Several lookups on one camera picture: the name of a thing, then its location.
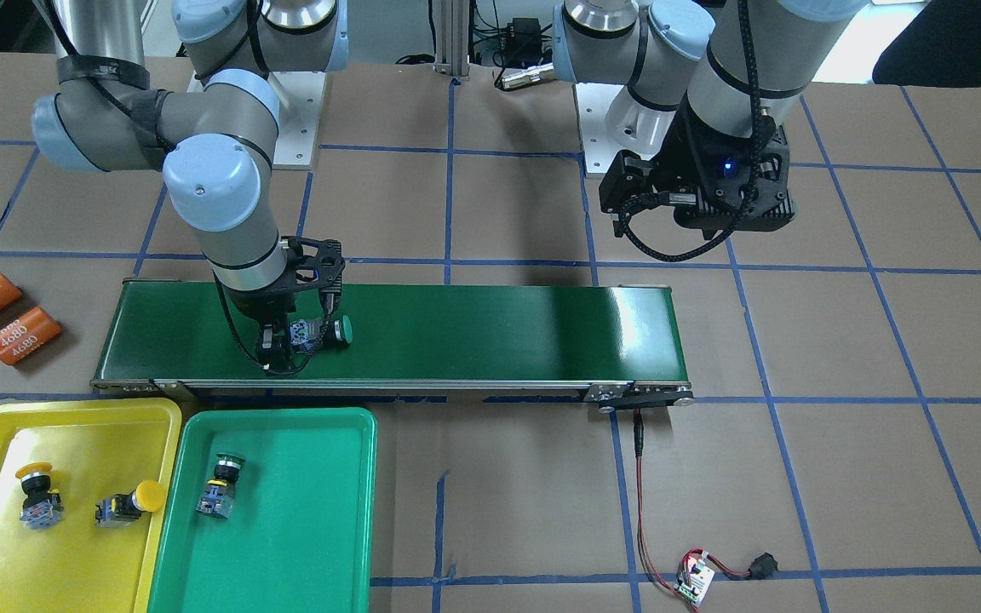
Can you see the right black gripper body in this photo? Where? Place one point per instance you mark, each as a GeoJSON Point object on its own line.
{"type": "Point", "coordinates": [254, 303]}

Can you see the green push button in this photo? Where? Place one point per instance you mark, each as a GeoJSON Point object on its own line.
{"type": "Point", "coordinates": [307, 335]}
{"type": "Point", "coordinates": [217, 499]}

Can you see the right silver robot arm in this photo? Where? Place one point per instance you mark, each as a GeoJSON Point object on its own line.
{"type": "Point", "coordinates": [107, 116]}

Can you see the yellow plastic tray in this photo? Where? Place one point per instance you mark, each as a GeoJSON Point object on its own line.
{"type": "Point", "coordinates": [82, 491]}

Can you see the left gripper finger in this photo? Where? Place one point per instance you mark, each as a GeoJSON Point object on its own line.
{"type": "Point", "coordinates": [626, 175]}
{"type": "Point", "coordinates": [641, 202]}

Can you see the green conveyor belt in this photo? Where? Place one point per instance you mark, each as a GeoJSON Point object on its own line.
{"type": "Point", "coordinates": [616, 347]}

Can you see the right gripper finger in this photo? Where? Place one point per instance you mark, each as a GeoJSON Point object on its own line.
{"type": "Point", "coordinates": [273, 349]}
{"type": "Point", "coordinates": [331, 324]}

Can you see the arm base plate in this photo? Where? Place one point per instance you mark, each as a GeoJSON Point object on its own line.
{"type": "Point", "coordinates": [293, 99]}
{"type": "Point", "coordinates": [610, 120]}

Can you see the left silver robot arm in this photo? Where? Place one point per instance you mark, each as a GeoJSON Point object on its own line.
{"type": "Point", "coordinates": [728, 82]}

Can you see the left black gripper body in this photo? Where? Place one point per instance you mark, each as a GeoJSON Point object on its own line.
{"type": "Point", "coordinates": [683, 156]}

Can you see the yellow push button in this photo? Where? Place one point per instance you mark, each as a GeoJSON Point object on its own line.
{"type": "Point", "coordinates": [42, 506]}
{"type": "Point", "coordinates": [121, 509]}

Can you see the aluminium frame post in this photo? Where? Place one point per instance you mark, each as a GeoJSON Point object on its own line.
{"type": "Point", "coordinates": [452, 37]}

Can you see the small controller circuit board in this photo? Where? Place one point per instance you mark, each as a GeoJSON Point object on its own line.
{"type": "Point", "coordinates": [693, 578]}

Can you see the orange cylinder with numbers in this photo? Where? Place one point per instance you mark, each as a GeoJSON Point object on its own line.
{"type": "Point", "coordinates": [26, 334]}

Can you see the green plastic tray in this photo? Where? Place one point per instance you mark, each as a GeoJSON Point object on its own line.
{"type": "Point", "coordinates": [299, 536]}

